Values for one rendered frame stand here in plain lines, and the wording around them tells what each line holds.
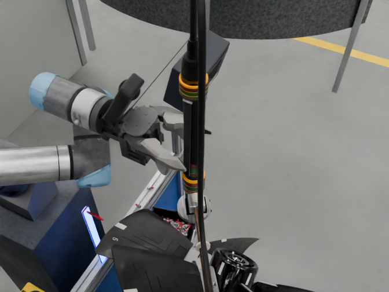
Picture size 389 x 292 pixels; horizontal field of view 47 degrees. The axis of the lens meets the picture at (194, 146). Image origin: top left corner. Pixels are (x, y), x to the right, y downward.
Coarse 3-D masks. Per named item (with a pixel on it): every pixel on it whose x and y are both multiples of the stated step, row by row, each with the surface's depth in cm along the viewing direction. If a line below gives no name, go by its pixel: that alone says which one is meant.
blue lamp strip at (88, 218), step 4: (88, 208) 125; (84, 212) 124; (88, 216) 127; (88, 220) 128; (92, 220) 130; (88, 224) 129; (92, 224) 131; (92, 228) 132; (92, 232) 133; (96, 232) 136; (96, 236) 137; (96, 240) 138; (96, 244) 139; (100, 256) 145
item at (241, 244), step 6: (216, 240) 147; (228, 240) 144; (234, 240) 142; (240, 240) 141; (246, 240) 140; (252, 240) 139; (210, 246) 142; (216, 246) 140; (222, 246) 138; (228, 246) 136; (234, 246) 134; (240, 246) 134; (246, 246) 132; (210, 252) 137; (240, 252) 127
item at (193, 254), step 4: (192, 248) 117; (188, 252) 117; (192, 252) 117; (196, 252) 116; (188, 256) 116; (192, 256) 116; (196, 256) 116; (208, 256) 115; (188, 260) 115; (192, 260) 115; (196, 260) 115; (200, 260) 115; (196, 264) 114; (200, 264) 114
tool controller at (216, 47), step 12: (216, 36) 166; (216, 48) 162; (228, 48) 167; (180, 60) 155; (216, 60) 160; (180, 72) 152; (216, 72) 174; (168, 84) 159; (168, 96) 164; (180, 96) 161; (180, 108) 166
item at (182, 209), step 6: (180, 198) 93; (186, 198) 86; (204, 198) 86; (180, 204) 92; (186, 204) 85; (192, 204) 82; (204, 204) 82; (210, 204) 92; (180, 210) 91; (186, 210) 84; (192, 210) 83; (204, 210) 83; (180, 216) 91; (186, 216) 90; (192, 216) 88; (204, 216) 90; (192, 222) 90
